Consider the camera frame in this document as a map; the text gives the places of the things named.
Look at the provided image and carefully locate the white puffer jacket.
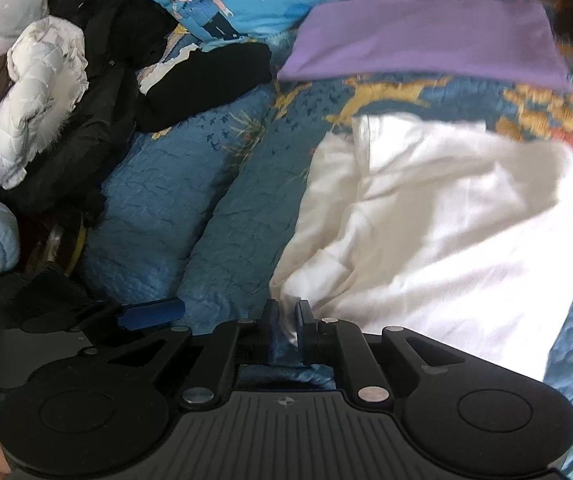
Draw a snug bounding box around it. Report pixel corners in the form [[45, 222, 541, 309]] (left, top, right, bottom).
[[0, 15, 90, 191]]

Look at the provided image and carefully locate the yellow black strap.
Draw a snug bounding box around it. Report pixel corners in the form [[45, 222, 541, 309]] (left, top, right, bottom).
[[64, 215, 87, 273]]

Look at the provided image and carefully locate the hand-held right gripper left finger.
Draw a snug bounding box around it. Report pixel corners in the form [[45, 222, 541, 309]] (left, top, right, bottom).
[[104, 300, 287, 408]]

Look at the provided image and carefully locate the black jacket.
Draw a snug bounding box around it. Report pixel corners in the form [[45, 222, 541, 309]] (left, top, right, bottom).
[[0, 0, 177, 221]]

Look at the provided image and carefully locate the blue quilted bedspread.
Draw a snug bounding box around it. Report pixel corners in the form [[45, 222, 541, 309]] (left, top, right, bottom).
[[74, 72, 573, 480]]

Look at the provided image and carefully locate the blue cartoon print pillow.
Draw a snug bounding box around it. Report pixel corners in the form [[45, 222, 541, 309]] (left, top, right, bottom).
[[116, 0, 387, 53]]

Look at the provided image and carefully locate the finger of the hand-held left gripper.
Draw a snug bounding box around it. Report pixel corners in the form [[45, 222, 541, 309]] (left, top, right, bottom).
[[80, 298, 186, 333]]

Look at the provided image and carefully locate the white t-shirt with red print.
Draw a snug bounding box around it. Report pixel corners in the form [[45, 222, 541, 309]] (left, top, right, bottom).
[[269, 112, 573, 383]]

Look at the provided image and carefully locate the purple folded cloth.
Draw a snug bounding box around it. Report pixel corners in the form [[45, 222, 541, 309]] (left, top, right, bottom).
[[276, 0, 573, 93]]

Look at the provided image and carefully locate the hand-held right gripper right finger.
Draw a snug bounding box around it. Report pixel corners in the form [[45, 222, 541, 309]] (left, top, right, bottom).
[[296, 300, 467, 406]]

